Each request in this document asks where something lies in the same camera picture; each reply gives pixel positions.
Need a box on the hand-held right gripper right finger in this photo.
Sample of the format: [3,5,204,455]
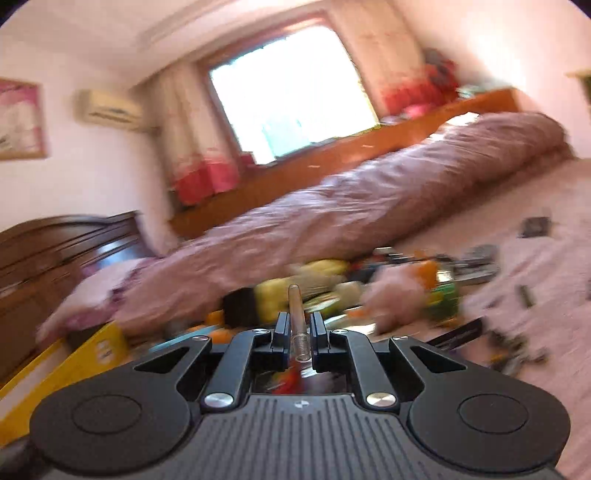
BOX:
[310,311,467,411]

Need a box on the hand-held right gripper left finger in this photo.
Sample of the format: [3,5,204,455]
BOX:
[131,311,291,411]

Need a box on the clear plastic tube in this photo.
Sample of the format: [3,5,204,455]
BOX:
[287,284,309,363]

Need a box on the yellow cardboard box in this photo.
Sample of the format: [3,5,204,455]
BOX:
[0,320,133,444]

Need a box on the black box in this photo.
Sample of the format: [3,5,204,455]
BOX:
[223,287,260,326]

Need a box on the pink plush toy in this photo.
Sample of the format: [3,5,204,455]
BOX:
[364,265,431,331]

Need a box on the small orange ball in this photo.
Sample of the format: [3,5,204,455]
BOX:
[414,261,440,288]

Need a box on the green printed ball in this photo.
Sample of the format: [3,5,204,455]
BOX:
[428,281,463,320]

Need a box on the pink patterned quilt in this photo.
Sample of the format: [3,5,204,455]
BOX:
[120,111,571,334]

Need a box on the wooden window cabinet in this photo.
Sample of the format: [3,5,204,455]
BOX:
[170,88,523,239]

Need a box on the pile of toy building bricks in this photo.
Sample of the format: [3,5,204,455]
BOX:
[171,215,591,376]

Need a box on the purple frilled pillow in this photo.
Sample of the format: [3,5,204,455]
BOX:
[37,256,154,343]

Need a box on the floral curtain with red hem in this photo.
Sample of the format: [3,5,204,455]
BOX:
[152,65,242,206]
[330,0,462,116]

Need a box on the pink fleece blanket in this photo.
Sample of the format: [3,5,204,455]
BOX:
[379,159,591,476]

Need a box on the window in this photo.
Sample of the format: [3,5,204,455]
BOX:
[198,18,385,167]

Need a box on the dark wooden headboard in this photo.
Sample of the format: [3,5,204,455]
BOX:
[0,211,158,384]

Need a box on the dark grey bracket piece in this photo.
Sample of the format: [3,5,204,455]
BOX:
[520,215,554,240]

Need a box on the wall air conditioner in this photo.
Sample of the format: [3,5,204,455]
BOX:
[76,89,144,133]

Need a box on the framed wall picture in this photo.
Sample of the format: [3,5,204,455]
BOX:
[0,78,49,160]

